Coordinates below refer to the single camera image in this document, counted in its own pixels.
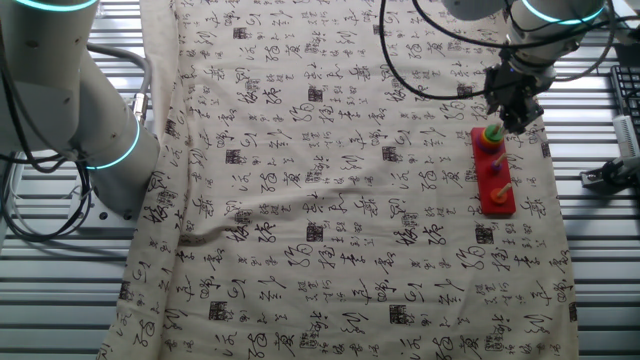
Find red Hanoi base with pegs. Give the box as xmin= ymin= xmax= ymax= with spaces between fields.
xmin=469 ymin=126 xmax=518 ymax=217

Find silver finned camera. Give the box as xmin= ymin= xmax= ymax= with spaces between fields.
xmin=612 ymin=114 xmax=640 ymax=159

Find black base cable bundle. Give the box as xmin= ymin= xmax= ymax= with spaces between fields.
xmin=0 ymin=49 xmax=96 ymax=245

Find black keyboard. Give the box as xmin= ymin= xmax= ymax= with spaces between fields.
xmin=608 ymin=64 xmax=640 ymax=132

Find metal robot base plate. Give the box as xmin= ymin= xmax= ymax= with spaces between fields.
xmin=64 ymin=192 xmax=144 ymax=234

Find stacked rainbow rings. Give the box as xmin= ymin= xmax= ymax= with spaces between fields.
xmin=475 ymin=132 xmax=507 ymax=155
xmin=476 ymin=130 xmax=506 ymax=151

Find grey base cable with connector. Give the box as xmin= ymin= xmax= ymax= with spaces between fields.
xmin=84 ymin=42 xmax=153 ymax=126

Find yellow Hanoi disc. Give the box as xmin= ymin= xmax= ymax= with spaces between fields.
xmin=480 ymin=127 xmax=506 ymax=146

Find large orange Hanoi disc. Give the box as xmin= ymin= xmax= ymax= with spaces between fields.
xmin=478 ymin=128 xmax=506 ymax=148

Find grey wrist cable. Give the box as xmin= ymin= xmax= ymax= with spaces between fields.
xmin=553 ymin=0 xmax=619 ymax=82

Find green Hanoi disc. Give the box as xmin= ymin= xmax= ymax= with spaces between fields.
xmin=482 ymin=123 xmax=505 ymax=144

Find cream calligraphy print tablecloth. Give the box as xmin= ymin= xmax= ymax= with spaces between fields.
xmin=97 ymin=0 xmax=581 ymax=360

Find black camera cable with plug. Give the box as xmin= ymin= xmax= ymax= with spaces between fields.
xmin=410 ymin=0 xmax=640 ymax=51

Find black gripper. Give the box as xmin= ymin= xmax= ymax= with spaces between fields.
xmin=483 ymin=59 xmax=546 ymax=135

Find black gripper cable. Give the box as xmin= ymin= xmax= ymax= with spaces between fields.
xmin=377 ymin=0 xmax=494 ymax=101

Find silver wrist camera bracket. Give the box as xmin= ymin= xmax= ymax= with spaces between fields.
xmin=610 ymin=0 xmax=640 ymax=45

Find black clamp tool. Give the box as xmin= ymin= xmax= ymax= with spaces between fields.
xmin=579 ymin=157 xmax=640 ymax=195

